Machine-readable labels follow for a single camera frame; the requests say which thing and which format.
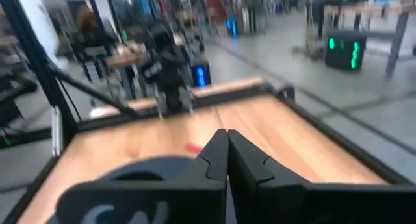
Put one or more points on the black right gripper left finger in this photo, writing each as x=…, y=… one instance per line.
x=146, y=204

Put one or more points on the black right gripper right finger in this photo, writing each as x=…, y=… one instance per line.
x=325, y=207

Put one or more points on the red drinking straw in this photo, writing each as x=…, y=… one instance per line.
x=193, y=148

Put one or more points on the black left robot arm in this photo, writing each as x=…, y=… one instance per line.
x=172, y=84

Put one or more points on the round dark woven placemat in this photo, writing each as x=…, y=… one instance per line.
x=175, y=165

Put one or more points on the computer case with glowing fans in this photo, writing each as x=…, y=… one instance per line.
x=232, y=26
x=201, y=75

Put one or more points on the wooden robot station table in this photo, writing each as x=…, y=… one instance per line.
x=122, y=59

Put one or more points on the black computer box green lights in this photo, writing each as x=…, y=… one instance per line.
x=344, y=52

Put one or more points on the wooden top workbench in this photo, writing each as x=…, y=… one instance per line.
x=398, y=39

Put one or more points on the person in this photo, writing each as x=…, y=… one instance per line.
x=86, y=21

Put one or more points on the silver frame bracket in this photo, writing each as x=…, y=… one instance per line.
x=57, y=130

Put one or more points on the black aluminium table frame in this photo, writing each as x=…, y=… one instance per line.
x=39, y=55

